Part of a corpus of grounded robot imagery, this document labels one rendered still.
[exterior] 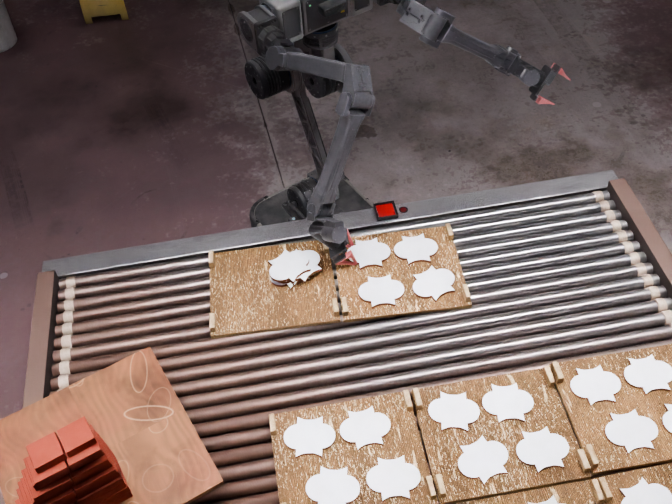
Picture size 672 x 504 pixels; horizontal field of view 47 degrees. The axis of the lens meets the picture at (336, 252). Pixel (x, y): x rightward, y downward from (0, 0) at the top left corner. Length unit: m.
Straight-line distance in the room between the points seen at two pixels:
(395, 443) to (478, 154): 2.49
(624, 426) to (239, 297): 1.22
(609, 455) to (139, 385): 1.31
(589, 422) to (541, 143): 2.47
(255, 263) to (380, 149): 1.94
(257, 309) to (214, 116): 2.43
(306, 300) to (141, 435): 0.68
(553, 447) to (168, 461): 1.03
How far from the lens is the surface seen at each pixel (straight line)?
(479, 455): 2.21
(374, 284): 2.52
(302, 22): 2.79
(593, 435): 2.30
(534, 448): 2.24
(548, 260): 2.67
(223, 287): 2.58
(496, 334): 2.46
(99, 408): 2.29
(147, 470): 2.15
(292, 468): 2.20
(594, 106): 4.85
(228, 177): 4.34
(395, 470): 2.17
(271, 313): 2.48
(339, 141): 2.36
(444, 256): 2.61
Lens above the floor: 2.90
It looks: 48 degrees down
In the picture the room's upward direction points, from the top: 4 degrees counter-clockwise
